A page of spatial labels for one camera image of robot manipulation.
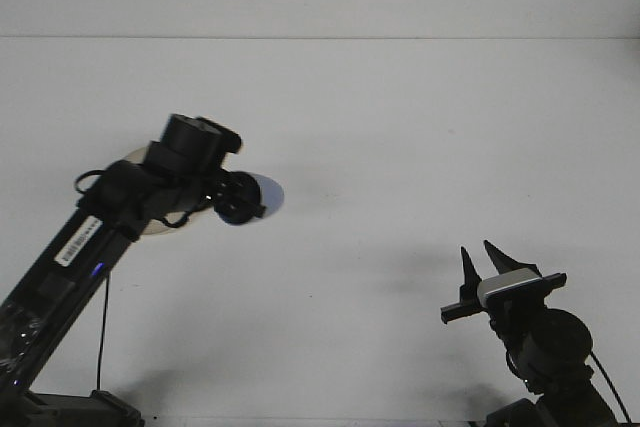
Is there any pale blue cup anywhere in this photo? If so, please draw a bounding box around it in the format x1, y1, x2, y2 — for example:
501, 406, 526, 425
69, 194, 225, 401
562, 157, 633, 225
215, 171, 285, 226

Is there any pale round plate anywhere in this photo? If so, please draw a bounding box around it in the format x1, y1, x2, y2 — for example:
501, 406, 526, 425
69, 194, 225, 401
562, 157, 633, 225
107, 145, 221, 238

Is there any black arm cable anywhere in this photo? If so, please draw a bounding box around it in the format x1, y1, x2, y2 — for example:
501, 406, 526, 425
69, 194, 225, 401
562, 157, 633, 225
504, 346, 631, 422
73, 169, 209, 394

